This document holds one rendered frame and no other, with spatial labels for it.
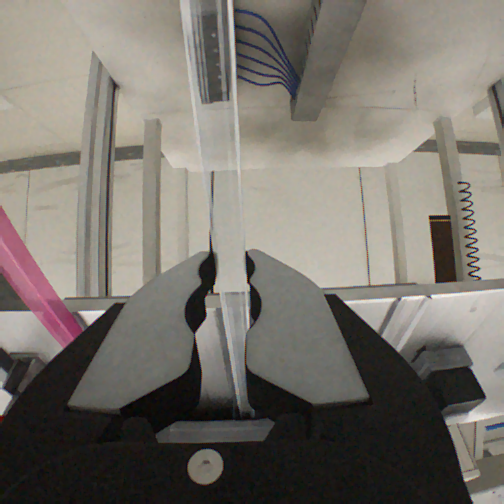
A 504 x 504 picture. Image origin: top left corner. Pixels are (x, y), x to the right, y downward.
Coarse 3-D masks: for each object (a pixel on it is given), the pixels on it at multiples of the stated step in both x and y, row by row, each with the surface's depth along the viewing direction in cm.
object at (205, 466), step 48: (144, 432) 5; (288, 432) 5; (48, 480) 4; (96, 480) 4; (144, 480) 4; (192, 480) 4; (240, 480) 4; (288, 480) 4; (336, 480) 4; (384, 480) 4
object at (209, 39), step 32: (192, 0) 6; (224, 0) 6; (192, 32) 7; (224, 32) 7; (192, 64) 8; (224, 64) 8; (192, 96) 8; (224, 96) 8; (224, 128) 9; (224, 160) 9; (224, 192) 10; (224, 224) 11; (224, 256) 12; (224, 288) 14; (224, 320) 15
